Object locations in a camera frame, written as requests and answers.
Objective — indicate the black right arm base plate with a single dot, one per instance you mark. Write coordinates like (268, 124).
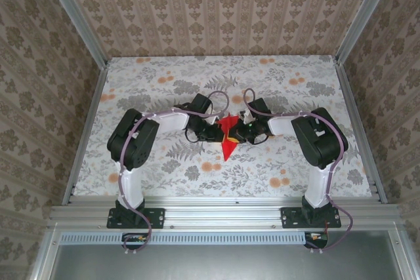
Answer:
(288, 217)

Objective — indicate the grey metal panel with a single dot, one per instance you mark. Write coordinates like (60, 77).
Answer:
(223, 260)

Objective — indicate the floral patterned table cover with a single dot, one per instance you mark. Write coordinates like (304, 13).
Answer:
(164, 73)

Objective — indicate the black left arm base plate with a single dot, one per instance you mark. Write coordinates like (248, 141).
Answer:
(157, 217)

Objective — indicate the aluminium frame cross rail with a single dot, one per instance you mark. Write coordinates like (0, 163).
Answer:
(223, 211)

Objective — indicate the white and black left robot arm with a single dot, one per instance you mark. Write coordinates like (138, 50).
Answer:
(134, 139)

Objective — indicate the black connector board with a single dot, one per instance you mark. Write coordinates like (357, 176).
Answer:
(134, 242)
(316, 240)

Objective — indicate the aluminium table side rail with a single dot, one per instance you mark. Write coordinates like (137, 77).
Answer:
(354, 112)
(89, 112)

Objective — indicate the red paper sheet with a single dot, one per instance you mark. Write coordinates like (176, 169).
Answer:
(226, 152)

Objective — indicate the aluminium frame post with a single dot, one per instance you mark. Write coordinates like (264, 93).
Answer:
(77, 14)
(365, 14)

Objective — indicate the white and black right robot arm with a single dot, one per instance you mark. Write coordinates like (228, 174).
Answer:
(325, 142)

